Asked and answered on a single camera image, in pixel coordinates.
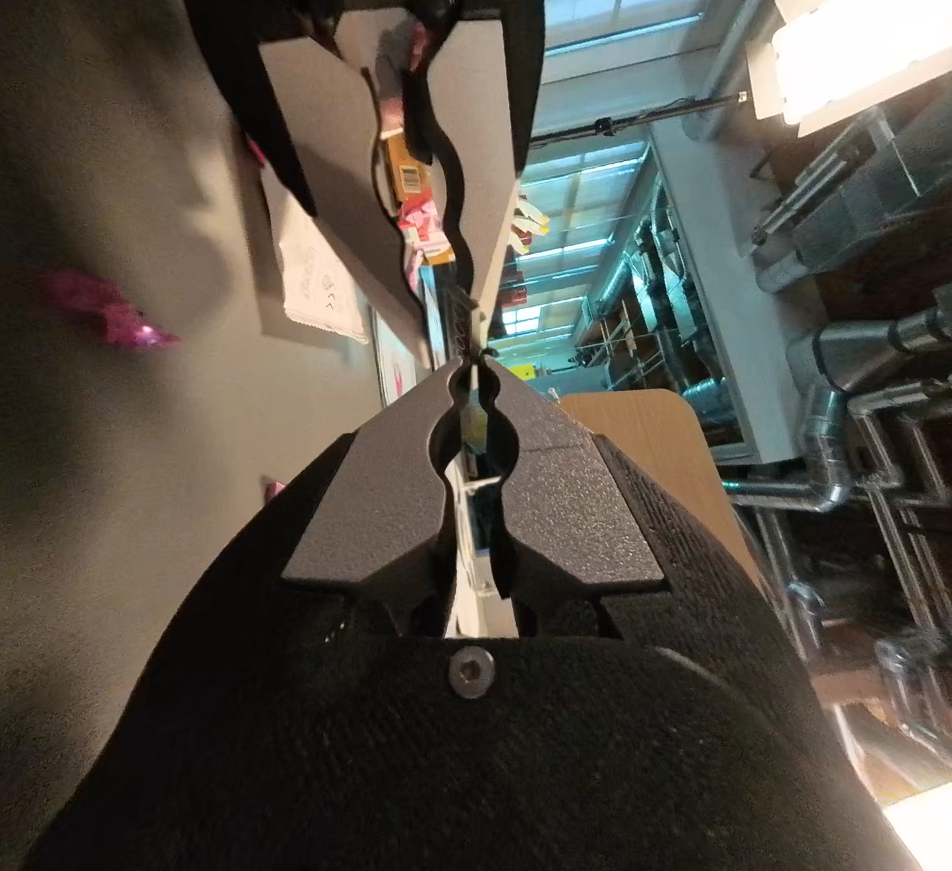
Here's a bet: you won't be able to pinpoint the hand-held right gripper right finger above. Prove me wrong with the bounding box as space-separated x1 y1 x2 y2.
479 356 665 615

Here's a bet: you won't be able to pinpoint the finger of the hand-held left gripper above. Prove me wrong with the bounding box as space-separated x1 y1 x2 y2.
402 15 522 336
259 14 437 371

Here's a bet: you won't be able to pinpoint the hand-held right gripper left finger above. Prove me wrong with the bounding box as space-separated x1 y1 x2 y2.
281 356 466 637

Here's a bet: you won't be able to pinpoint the orange cardboard box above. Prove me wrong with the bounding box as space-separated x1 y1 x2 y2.
383 130 436 204

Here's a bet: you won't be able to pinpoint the wooden table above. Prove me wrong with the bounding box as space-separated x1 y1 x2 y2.
558 389 767 589

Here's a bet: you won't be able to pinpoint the heap of pink toy bricks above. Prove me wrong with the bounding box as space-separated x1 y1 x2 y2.
398 197 452 256

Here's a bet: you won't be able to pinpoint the white instruction sheet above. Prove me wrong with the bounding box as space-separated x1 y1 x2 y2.
275 205 370 345

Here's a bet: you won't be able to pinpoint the printed sheet with pink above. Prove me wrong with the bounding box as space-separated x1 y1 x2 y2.
369 306 422 407

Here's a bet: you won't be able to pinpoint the black light stand pole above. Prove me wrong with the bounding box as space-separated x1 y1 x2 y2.
532 91 748 143

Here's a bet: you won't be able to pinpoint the pink foil wrapper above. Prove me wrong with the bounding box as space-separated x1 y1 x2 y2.
41 270 179 351

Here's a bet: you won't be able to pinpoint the silver metal ducts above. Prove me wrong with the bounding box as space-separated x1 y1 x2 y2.
725 306 952 515

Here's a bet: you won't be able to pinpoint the white studio light panel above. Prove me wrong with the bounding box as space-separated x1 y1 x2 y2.
746 0 952 137

